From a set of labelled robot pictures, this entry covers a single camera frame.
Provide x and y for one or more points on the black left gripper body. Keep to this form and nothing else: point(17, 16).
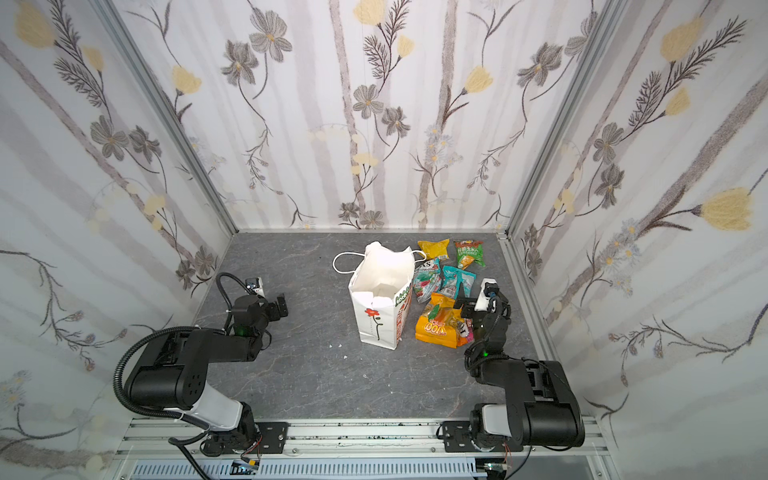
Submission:
point(280, 306)

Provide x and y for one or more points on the teal white snack packet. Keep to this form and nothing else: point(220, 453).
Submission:
point(456, 282)

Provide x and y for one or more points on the orange snack packet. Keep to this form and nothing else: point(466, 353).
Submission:
point(438, 321)

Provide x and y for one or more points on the green snack packet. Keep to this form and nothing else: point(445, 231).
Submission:
point(469, 252)

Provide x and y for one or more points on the yellow snack packet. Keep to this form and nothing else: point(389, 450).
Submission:
point(435, 249)

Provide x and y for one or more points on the white paper bag red flower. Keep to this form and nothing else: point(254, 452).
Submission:
point(380, 289)

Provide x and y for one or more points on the orange pink candy packet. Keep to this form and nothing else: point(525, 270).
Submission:
point(465, 332)

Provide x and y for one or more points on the white teal candy packet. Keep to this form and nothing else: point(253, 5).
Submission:
point(427, 280)

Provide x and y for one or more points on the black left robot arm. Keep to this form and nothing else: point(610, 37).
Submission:
point(164, 375)

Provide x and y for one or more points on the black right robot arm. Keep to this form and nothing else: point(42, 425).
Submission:
point(539, 407)

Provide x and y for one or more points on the small green circuit board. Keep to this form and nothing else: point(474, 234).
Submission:
point(239, 468)

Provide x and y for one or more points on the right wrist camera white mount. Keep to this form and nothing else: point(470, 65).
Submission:
point(489, 289)

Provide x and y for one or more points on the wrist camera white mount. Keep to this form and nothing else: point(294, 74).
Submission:
point(255, 286)
point(489, 289)

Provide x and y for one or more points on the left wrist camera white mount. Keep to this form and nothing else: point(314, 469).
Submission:
point(255, 286)

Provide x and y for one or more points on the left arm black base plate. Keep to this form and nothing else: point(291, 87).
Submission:
point(260, 437)

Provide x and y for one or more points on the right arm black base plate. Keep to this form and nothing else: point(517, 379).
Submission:
point(461, 436)

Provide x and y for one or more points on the white slotted cable duct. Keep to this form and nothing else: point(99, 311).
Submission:
point(355, 468)

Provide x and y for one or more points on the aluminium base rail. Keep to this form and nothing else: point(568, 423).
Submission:
point(156, 449)

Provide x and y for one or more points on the left corner aluminium post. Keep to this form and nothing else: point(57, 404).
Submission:
point(162, 107)

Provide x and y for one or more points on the corner aluminium post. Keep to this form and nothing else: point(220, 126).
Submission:
point(162, 107)
point(596, 46)

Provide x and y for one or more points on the right corner aluminium post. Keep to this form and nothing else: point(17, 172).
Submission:
point(596, 46)

